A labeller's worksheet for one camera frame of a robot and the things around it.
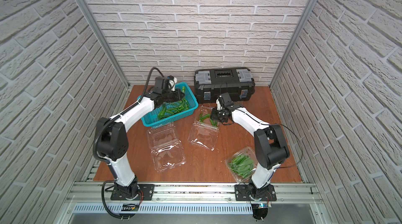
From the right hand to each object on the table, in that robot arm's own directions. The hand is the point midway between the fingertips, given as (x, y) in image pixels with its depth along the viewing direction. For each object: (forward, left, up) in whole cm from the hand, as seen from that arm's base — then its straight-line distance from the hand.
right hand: (213, 116), depth 92 cm
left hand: (+11, +16, +11) cm, 22 cm away
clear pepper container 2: (-27, -13, -5) cm, 31 cm away
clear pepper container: (-6, +6, -8) cm, 11 cm away
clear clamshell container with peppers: (-17, +28, -6) cm, 33 cm away
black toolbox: (+19, +1, +9) cm, 22 cm away
